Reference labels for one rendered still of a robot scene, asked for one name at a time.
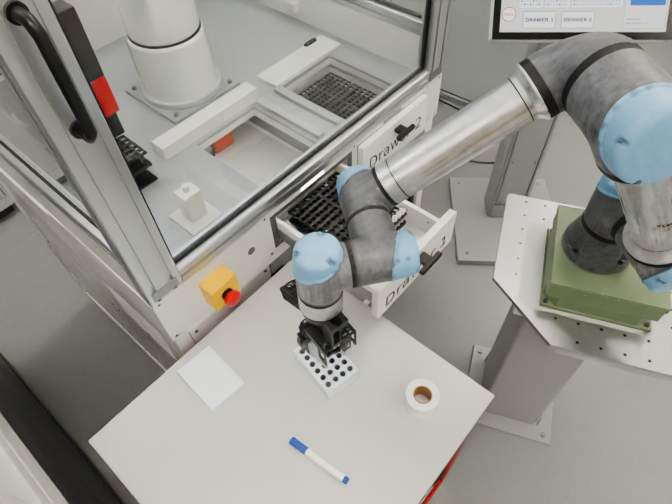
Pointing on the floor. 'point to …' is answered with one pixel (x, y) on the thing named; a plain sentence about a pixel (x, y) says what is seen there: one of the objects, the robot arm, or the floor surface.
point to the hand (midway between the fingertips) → (320, 349)
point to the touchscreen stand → (499, 188)
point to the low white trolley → (294, 418)
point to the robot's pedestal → (525, 357)
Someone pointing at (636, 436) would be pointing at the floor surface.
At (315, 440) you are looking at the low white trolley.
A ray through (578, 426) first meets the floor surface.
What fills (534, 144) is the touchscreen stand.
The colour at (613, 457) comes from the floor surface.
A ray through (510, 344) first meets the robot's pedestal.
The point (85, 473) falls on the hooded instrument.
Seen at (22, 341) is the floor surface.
